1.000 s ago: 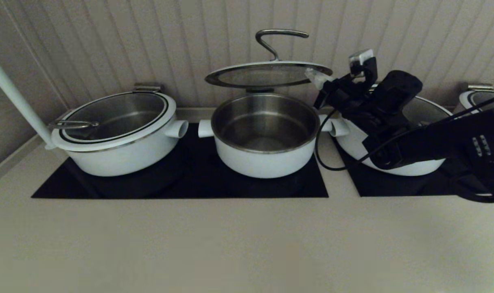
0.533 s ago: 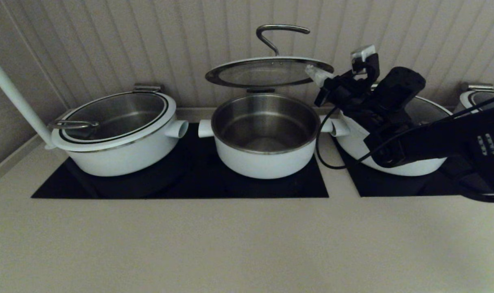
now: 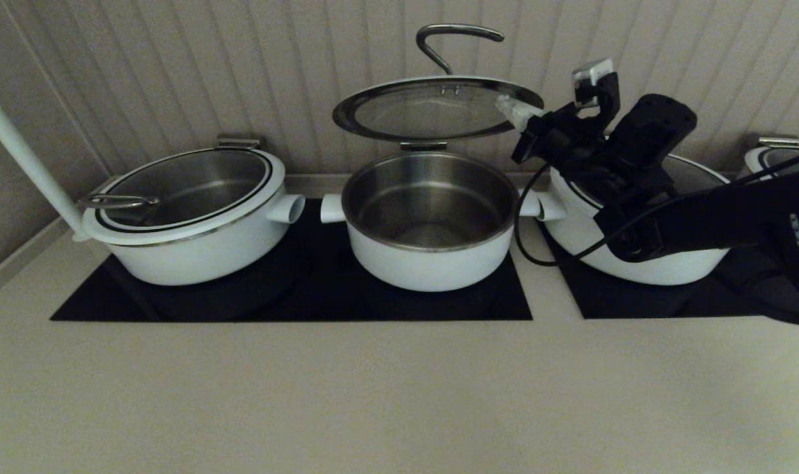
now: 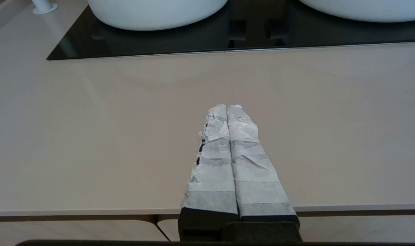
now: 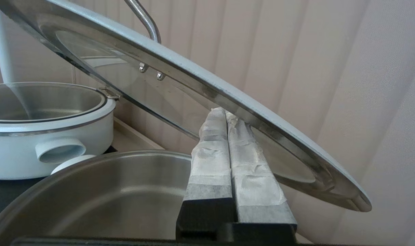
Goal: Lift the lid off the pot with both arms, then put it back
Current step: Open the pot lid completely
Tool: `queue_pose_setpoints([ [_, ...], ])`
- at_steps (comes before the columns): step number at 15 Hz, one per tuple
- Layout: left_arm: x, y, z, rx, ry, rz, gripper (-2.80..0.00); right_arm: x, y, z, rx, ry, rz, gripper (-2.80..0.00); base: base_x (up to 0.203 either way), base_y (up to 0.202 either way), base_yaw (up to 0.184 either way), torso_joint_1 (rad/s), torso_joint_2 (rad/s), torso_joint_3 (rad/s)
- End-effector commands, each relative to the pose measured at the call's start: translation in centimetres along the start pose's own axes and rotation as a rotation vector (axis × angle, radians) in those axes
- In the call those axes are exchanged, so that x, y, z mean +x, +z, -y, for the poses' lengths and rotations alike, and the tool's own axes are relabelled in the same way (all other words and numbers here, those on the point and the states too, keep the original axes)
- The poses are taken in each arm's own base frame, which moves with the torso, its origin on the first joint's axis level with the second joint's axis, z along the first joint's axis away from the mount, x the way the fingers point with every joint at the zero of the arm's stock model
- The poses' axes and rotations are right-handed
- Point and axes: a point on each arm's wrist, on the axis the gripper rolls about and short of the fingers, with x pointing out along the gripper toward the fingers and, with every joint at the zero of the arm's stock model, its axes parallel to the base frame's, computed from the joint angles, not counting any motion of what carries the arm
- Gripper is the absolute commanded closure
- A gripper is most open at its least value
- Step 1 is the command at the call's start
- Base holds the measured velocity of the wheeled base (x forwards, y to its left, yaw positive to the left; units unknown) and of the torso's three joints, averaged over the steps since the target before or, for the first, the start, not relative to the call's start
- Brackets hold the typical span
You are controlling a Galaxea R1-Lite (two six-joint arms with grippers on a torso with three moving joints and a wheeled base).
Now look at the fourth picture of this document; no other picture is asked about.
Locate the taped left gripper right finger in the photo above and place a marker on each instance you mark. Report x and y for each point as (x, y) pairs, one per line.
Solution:
(258, 184)

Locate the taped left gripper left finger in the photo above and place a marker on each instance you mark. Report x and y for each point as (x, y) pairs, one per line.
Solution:
(212, 177)

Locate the white pot with side spout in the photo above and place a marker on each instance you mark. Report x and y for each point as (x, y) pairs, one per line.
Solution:
(364, 10)
(159, 15)

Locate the beige cabinet drawer front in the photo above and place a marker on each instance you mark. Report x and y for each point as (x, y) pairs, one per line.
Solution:
(364, 230)
(74, 230)

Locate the black glass cooktop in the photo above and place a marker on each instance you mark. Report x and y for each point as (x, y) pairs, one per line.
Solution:
(159, 44)

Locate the white pole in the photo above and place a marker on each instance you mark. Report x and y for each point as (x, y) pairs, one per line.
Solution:
(43, 6)

